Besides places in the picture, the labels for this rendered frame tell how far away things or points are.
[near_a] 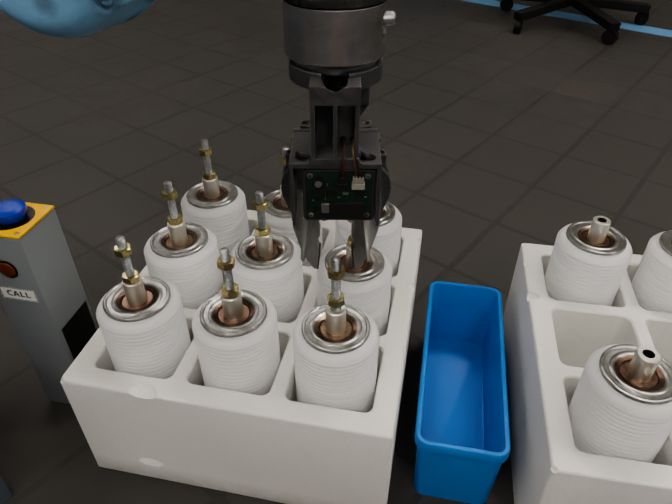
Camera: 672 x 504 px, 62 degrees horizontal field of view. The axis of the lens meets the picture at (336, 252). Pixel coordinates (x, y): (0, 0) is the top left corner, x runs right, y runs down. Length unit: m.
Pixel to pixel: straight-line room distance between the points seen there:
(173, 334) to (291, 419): 0.17
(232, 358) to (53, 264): 0.28
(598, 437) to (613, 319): 0.22
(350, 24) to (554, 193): 1.07
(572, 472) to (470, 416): 0.27
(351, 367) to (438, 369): 0.34
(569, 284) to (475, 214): 0.51
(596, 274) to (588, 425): 0.22
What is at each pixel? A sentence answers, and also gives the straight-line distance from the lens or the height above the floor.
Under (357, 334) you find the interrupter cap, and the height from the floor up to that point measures 0.25.
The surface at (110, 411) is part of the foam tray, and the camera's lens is 0.74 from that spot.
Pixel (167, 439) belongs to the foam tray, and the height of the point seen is 0.10.
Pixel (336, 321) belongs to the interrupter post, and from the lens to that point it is 0.60.
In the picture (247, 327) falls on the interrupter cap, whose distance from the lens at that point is 0.63.
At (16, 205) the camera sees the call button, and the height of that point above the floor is 0.33.
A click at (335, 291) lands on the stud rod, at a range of 0.58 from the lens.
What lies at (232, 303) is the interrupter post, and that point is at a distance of 0.62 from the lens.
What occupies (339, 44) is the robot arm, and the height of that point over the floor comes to 0.57.
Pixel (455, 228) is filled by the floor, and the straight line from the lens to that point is 1.23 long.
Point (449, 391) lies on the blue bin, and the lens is 0.90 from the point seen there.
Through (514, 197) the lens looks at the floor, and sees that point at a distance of 1.38.
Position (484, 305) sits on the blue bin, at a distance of 0.92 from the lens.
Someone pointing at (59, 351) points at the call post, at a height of 0.12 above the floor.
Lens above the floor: 0.69
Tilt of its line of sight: 37 degrees down
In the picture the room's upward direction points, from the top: straight up
